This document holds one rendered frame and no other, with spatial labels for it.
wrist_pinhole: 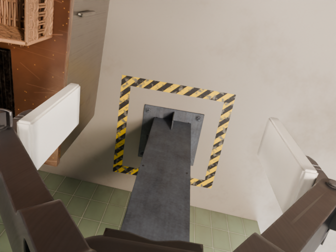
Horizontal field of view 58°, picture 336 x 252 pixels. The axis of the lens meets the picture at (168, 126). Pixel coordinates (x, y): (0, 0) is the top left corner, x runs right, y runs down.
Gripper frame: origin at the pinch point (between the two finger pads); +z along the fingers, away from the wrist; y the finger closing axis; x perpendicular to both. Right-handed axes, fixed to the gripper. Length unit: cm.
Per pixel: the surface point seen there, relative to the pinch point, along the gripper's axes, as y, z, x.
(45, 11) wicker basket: -39, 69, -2
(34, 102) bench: -45, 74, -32
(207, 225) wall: 32, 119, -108
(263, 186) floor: 61, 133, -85
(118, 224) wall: -17, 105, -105
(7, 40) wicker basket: -44, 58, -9
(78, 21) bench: -35, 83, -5
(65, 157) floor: -56, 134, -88
